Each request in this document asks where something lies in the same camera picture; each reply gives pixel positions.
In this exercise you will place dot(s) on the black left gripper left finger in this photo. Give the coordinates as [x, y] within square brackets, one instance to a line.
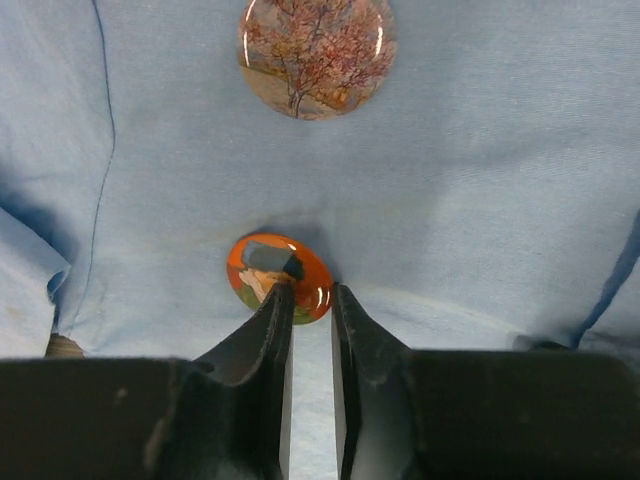
[224, 415]

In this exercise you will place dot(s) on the pink blossom round brooch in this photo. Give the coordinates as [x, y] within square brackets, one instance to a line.
[313, 60]

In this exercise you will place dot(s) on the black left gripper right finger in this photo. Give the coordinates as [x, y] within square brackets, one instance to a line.
[546, 413]

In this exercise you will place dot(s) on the orange painted round brooch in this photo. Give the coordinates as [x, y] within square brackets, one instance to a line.
[259, 261]

